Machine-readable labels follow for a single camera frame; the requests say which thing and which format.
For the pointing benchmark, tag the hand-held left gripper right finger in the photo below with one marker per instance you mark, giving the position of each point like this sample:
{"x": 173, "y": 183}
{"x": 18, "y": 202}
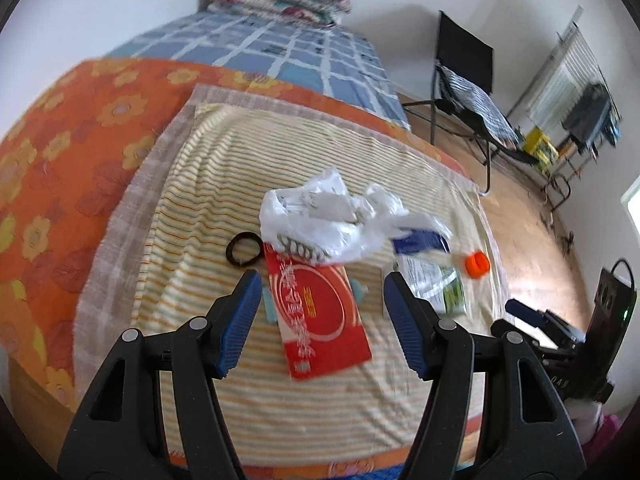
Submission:
{"x": 402, "y": 325}

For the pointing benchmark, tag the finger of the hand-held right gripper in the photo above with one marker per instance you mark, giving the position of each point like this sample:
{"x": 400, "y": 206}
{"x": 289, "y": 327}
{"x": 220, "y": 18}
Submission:
{"x": 522, "y": 311}
{"x": 505, "y": 332}

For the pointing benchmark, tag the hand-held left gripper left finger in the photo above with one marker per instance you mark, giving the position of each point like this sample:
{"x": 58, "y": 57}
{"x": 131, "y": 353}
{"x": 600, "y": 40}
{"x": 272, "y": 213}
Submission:
{"x": 239, "y": 320}

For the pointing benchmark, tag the light blue wrapper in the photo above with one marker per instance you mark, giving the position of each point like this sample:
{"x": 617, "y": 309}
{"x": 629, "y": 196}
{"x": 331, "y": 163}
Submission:
{"x": 270, "y": 310}

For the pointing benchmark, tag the orange bottle cap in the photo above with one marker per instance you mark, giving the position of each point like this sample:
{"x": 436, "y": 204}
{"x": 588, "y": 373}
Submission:
{"x": 477, "y": 264}

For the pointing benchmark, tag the red paper packet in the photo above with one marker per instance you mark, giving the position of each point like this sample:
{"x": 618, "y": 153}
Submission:
{"x": 320, "y": 320}

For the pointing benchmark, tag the blue and white packet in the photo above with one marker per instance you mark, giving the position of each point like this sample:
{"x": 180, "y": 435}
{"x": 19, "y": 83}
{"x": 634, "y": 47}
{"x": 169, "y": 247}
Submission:
{"x": 420, "y": 242}

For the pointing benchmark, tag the white plastic bag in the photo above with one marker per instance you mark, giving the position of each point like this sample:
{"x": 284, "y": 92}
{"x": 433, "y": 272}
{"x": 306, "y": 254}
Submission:
{"x": 325, "y": 230}

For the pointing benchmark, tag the pink cloth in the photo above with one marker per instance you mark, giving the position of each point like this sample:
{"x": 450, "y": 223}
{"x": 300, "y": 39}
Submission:
{"x": 607, "y": 425}

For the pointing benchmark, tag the striped yellow towel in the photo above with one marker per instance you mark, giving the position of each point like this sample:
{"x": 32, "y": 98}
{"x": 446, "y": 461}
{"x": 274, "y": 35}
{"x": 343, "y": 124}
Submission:
{"x": 210, "y": 200}

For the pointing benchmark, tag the window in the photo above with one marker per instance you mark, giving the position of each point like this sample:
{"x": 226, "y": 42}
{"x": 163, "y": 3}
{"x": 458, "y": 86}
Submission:
{"x": 632, "y": 205}

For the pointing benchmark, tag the yellow box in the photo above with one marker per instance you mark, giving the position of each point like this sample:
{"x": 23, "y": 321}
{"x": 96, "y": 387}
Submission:
{"x": 537, "y": 145}

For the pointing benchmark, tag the black white striped cloth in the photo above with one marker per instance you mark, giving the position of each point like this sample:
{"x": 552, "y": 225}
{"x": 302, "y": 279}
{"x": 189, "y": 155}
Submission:
{"x": 480, "y": 105}

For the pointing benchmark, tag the dark hanging garment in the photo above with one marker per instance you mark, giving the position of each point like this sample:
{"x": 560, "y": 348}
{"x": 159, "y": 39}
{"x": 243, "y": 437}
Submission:
{"x": 587, "y": 110}

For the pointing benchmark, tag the metal drying rack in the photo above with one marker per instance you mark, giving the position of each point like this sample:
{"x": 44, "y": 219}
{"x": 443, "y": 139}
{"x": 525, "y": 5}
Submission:
{"x": 545, "y": 80}

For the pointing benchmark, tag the white striped hanging cloth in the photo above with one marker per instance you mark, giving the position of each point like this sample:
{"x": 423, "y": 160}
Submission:
{"x": 570, "y": 75}

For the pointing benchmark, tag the black folding chair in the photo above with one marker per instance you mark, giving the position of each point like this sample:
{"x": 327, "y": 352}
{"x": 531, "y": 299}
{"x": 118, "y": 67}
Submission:
{"x": 465, "y": 50}

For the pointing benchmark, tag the blue plaid bed sheet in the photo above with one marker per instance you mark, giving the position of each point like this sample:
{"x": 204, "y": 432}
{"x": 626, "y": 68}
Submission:
{"x": 300, "y": 55}

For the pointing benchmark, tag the wooden bed frame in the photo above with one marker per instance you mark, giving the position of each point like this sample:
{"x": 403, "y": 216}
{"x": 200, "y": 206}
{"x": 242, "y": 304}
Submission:
{"x": 40, "y": 400}

